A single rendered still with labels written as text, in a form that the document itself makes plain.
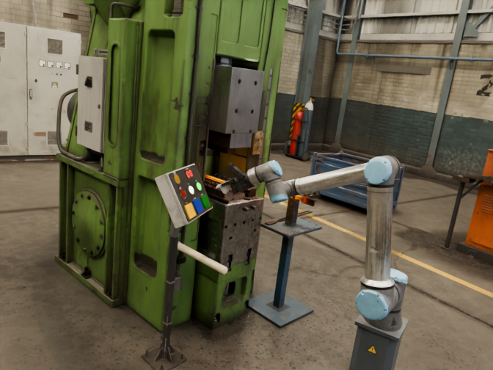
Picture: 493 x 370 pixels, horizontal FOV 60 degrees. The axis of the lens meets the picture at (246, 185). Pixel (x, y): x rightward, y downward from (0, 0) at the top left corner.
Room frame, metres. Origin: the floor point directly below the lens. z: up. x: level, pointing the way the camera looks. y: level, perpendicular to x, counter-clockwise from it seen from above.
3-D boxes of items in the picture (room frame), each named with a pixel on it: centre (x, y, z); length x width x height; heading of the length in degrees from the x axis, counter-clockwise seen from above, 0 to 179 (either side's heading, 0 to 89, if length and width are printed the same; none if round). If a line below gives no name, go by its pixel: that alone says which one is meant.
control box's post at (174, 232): (2.24, 0.37, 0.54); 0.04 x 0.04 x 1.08; 49
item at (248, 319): (2.68, 0.03, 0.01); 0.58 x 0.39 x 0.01; 139
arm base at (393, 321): (1.95, -0.77, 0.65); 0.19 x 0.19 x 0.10
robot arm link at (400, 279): (1.94, -0.76, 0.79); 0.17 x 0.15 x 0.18; 145
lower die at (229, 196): (2.85, 0.23, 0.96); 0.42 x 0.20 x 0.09; 49
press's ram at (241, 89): (2.88, 0.20, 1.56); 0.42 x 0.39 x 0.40; 49
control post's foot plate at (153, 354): (2.24, 0.37, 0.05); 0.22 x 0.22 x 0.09; 49
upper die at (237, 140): (2.85, 0.23, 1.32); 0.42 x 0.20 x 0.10; 49
